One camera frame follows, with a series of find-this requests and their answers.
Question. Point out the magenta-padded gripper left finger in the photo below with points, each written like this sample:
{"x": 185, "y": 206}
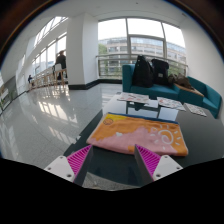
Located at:
{"x": 63, "y": 166}

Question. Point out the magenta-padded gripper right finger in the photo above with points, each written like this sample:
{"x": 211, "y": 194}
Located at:
{"x": 163, "y": 166}

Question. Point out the orange pink yellow cartoon towel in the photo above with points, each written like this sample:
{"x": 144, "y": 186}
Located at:
{"x": 133, "y": 133}

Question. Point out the printed sticker sheet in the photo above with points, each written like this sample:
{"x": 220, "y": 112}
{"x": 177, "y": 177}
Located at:
{"x": 170, "y": 103}
{"x": 133, "y": 97}
{"x": 196, "y": 109}

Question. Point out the teal sofa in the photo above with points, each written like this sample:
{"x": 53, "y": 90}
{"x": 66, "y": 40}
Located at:
{"x": 160, "y": 90}

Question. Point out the wooden sofa table panel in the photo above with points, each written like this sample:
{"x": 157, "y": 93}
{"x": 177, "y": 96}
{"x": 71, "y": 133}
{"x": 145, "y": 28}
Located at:
{"x": 190, "y": 90}

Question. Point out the brown bag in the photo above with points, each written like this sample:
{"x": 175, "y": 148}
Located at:
{"x": 181, "y": 81}

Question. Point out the row of wooden stools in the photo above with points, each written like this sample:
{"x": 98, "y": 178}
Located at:
{"x": 46, "y": 80}

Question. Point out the black backpack with light patch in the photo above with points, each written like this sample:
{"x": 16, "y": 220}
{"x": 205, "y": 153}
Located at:
{"x": 160, "y": 71}

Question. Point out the large black backpack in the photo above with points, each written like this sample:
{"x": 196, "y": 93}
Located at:
{"x": 142, "y": 71}

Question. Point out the person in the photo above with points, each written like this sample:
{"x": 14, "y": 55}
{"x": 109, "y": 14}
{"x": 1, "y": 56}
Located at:
{"x": 61, "y": 61}

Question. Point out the metal window railing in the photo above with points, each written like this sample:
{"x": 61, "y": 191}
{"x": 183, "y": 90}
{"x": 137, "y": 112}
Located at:
{"x": 113, "y": 56}

